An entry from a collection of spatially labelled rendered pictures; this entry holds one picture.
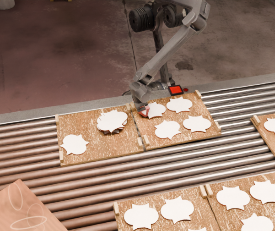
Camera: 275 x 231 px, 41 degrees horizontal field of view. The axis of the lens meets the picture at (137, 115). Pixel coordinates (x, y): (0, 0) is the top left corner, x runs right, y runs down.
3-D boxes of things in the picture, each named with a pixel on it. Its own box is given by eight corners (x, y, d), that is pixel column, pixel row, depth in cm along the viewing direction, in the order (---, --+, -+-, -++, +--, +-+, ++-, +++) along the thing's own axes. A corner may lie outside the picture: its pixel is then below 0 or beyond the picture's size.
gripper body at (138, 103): (137, 110, 191) (133, 100, 186) (132, 98, 198) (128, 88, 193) (148, 105, 191) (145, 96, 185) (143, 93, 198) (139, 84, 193)
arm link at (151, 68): (203, 19, 177) (191, 8, 169) (208, 25, 173) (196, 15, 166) (144, 80, 192) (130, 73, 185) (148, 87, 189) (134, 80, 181)
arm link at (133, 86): (135, 78, 188) (126, 84, 186) (142, 85, 183) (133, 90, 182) (138, 88, 192) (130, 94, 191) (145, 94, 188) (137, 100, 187)
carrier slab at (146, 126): (129, 106, 207) (129, 103, 206) (196, 93, 215) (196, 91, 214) (146, 151, 183) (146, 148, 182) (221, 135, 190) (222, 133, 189)
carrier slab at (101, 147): (55, 118, 200) (55, 116, 199) (128, 107, 207) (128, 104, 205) (61, 167, 175) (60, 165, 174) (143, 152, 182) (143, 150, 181)
